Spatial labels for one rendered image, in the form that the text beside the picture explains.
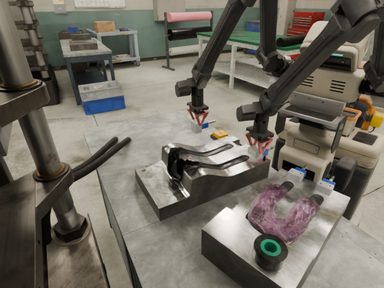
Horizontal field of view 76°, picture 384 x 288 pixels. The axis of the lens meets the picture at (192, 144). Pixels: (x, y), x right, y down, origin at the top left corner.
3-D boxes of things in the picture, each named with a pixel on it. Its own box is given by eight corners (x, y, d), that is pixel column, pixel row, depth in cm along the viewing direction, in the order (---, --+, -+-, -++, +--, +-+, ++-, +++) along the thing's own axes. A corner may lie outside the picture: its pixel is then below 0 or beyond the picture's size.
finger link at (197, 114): (196, 129, 115) (196, 110, 111) (189, 123, 121) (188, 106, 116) (208, 126, 118) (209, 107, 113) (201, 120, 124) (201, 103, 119)
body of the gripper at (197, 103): (196, 113, 111) (196, 98, 107) (186, 106, 119) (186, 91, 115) (209, 110, 114) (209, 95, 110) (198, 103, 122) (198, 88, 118)
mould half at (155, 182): (231, 150, 126) (233, 126, 119) (267, 177, 106) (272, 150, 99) (136, 180, 105) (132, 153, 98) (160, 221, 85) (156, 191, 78)
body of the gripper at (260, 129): (262, 142, 96) (264, 124, 92) (245, 131, 104) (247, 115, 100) (274, 138, 99) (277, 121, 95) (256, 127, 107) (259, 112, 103)
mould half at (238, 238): (279, 178, 105) (283, 156, 100) (346, 208, 90) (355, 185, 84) (200, 254, 74) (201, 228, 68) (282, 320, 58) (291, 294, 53)
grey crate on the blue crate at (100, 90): (118, 88, 411) (117, 79, 403) (124, 96, 379) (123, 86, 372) (79, 94, 387) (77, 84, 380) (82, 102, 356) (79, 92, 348)
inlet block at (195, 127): (212, 123, 128) (212, 114, 126) (218, 127, 124) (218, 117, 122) (191, 130, 123) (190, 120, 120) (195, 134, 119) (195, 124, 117)
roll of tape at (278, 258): (264, 237, 66) (266, 228, 64) (291, 257, 61) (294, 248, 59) (245, 255, 61) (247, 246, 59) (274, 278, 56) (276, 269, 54)
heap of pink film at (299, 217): (275, 184, 93) (279, 167, 89) (324, 207, 82) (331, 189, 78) (235, 223, 77) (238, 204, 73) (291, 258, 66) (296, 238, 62)
